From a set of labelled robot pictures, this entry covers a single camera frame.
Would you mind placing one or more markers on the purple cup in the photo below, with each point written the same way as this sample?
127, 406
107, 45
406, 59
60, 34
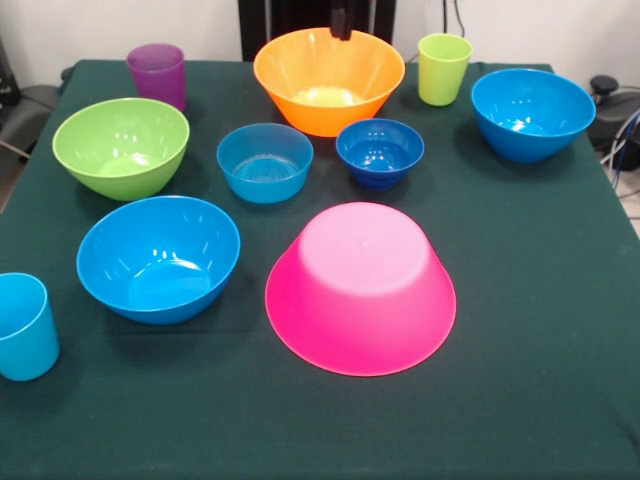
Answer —
160, 80

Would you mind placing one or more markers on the lime green bowl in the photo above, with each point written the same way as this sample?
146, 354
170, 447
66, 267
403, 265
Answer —
120, 145

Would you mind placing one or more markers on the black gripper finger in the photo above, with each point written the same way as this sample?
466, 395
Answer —
347, 20
336, 20

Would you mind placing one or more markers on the pink bowl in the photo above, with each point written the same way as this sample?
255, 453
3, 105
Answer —
360, 300

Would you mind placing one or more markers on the small dark blue bowl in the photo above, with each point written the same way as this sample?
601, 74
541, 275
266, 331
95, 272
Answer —
380, 155

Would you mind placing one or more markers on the yellow-green cup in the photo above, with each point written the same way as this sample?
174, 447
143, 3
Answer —
442, 75

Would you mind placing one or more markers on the orange bowl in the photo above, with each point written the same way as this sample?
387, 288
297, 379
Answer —
325, 75

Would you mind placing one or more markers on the grey chair base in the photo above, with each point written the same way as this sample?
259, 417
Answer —
30, 115
615, 110

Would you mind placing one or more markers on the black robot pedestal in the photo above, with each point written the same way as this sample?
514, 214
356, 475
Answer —
255, 30

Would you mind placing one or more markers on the dark green tablecloth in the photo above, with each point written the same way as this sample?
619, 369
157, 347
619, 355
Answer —
500, 350

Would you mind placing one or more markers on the large blue bowl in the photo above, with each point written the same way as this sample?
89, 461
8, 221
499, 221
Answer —
155, 260
530, 115

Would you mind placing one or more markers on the small light blue bowl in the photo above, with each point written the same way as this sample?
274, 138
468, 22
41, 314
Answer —
265, 165

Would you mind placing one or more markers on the light blue cup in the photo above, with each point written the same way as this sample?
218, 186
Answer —
25, 330

